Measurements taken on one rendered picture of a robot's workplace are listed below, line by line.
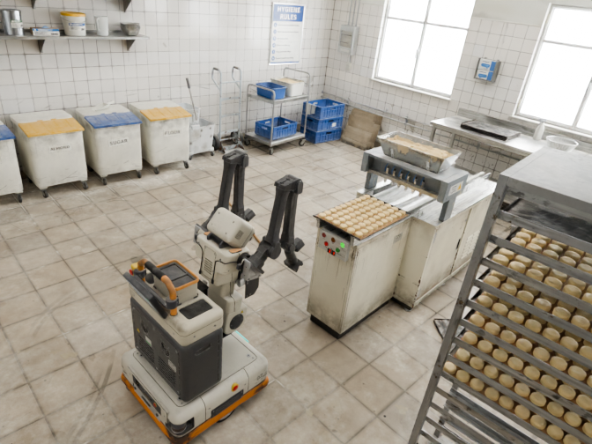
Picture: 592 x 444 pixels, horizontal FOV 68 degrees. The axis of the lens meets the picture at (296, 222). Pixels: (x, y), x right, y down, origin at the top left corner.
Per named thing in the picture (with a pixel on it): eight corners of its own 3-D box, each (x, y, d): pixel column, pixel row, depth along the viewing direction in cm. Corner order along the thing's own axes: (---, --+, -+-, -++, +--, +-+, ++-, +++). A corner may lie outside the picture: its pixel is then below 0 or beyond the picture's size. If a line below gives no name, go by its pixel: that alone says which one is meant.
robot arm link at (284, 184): (272, 173, 221) (286, 181, 216) (291, 173, 231) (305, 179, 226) (256, 253, 237) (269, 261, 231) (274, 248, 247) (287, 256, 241)
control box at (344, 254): (321, 245, 305) (323, 227, 298) (348, 260, 291) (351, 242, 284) (317, 247, 302) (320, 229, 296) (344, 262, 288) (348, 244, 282)
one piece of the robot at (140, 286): (174, 330, 214) (154, 306, 198) (137, 295, 234) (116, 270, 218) (192, 314, 218) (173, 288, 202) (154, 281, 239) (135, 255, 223)
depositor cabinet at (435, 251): (414, 233, 482) (432, 160, 442) (477, 262, 440) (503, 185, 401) (341, 275, 397) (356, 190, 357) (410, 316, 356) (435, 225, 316)
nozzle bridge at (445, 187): (379, 181, 379) (387, 144, 363) (456, 214, 338) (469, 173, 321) (356, 190, 358) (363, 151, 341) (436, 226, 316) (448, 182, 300)
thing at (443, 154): (395, 140, 353) (397, 132, 350) (458, 161, 321) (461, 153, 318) (377, 146, 335) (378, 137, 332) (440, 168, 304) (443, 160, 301)
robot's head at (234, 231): (226, 243, 226) (242, 218, 228) (203, 226, 239) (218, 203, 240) (241, 252, 238) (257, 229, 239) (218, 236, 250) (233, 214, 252)
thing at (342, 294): (358, 284, 387) (377, 192, 345) (391, 304, 367) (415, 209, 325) (304, 319, 341) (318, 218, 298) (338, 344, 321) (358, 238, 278)
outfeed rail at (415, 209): (479, 177, 414) (482, 170, 411) (483, 178, 412) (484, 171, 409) (349, 245, 281) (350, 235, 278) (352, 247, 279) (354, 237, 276)
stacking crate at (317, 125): (324, 122, 770) (326, 110, 760) (342, 128, 745) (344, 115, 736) (299, 125, 732) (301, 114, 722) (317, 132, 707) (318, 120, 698)
